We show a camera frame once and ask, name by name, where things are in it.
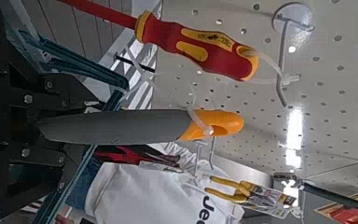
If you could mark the black pole stand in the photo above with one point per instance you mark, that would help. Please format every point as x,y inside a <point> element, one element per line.
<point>133,62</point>

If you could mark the beige pegboard panel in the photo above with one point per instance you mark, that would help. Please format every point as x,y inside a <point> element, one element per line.
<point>323,124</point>

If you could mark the red yellow board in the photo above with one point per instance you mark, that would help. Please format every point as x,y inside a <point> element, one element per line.
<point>345,215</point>

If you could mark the yellow grey paint brush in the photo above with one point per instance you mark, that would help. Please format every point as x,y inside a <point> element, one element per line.
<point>121,126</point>

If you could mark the clear zip tie loop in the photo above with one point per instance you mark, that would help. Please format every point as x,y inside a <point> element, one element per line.
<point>199,121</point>
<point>289,80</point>

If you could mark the red yellow screwdriver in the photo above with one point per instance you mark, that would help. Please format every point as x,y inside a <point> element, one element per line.
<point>214,53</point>

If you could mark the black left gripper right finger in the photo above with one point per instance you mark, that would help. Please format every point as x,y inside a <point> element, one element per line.
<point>59,91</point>

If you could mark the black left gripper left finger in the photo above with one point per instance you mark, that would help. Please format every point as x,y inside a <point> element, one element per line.
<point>43,168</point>

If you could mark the yellow pliers in package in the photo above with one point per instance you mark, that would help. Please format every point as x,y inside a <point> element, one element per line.
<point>230,190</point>

